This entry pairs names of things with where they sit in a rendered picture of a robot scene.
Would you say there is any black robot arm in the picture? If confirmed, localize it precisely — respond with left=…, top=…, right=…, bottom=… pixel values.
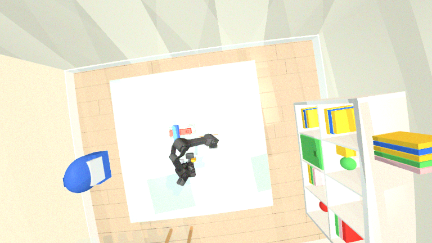
left=169, top=133, right=219, bottom=186

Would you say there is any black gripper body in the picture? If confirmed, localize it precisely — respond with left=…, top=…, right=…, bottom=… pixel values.
left=185, top=152, right=196, bottom=178

